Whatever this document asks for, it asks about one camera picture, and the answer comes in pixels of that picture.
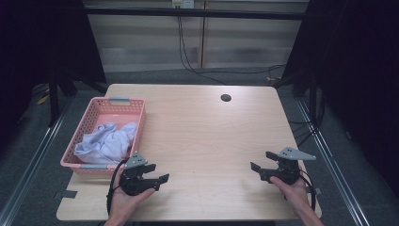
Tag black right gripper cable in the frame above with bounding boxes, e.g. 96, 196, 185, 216
283, 169, 317, 211

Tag dark curtain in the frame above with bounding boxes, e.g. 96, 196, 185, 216
0, 0, 107, 133
281, 0, 399, 189

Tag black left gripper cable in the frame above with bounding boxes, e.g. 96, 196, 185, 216
105, 158, 130, 218

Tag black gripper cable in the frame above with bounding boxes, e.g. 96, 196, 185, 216
283, 169, 317, 211
105, 158, 130, 218

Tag black wall cable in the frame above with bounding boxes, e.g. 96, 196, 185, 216
177, 15, 287, 86

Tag black horizontal frame bar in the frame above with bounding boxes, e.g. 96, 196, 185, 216
84, 8, 310, 22

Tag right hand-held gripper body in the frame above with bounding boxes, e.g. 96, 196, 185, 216
260, 146, 317, 186

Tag dark grey tape strip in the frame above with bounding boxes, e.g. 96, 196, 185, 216
53, 189, 78, 201

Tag aluminium floor rail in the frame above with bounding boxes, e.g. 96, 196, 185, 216
295, 98, 373, 226
0, 97, 74, 226

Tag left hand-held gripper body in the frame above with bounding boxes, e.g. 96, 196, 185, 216
118, 152, 162, 197

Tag black metal stand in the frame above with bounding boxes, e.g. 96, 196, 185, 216
271, 70, 318, 124
48, 78, 109, 128

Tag yellow floor object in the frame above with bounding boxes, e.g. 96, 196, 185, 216
36, 93, 51, 106

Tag person's right hand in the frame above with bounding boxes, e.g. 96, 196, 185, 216
269, 175, 311, 218

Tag person's left hand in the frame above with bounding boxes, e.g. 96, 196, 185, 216
107, 170, 157, 220

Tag white printed cloth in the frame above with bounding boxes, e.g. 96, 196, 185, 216
73, 121, 139, 165

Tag pink plastic basket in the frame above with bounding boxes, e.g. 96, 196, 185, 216
59, 96, 147, 176

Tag white wall power outlet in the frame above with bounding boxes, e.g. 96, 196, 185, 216
171, 0, 196, 9

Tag black floor cables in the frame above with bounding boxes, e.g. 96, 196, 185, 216
288, 88, 326, 147

